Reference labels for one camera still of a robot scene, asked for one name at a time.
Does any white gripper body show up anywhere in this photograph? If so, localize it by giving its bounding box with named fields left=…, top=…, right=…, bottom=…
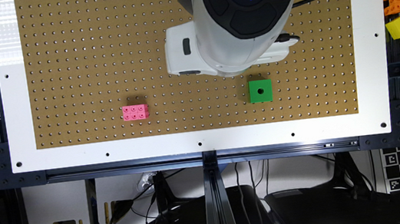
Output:
left=160, top=7, right=304, bottom=80

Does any green block with hole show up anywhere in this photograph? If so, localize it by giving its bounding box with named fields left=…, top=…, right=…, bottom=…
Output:
left=248, top=79, right=273, bottom=104

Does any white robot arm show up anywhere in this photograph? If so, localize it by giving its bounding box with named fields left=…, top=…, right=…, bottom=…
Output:
left=165, top=0, right=298, bottom=77

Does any pink studded block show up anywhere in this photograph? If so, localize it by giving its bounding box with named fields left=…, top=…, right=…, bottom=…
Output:
left=121, top=104, right=149, bottom=121

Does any brown pegboard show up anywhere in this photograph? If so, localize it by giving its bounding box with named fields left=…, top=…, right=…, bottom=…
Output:
left=15, top=0, right=359, bottom=149

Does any black chair right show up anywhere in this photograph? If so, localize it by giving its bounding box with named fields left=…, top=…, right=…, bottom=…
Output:
left=265, top=188, right=400, bottom=224

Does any dark aluminium table frame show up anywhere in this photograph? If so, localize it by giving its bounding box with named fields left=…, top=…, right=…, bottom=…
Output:
left=0, top=0, right=400, bottom=224

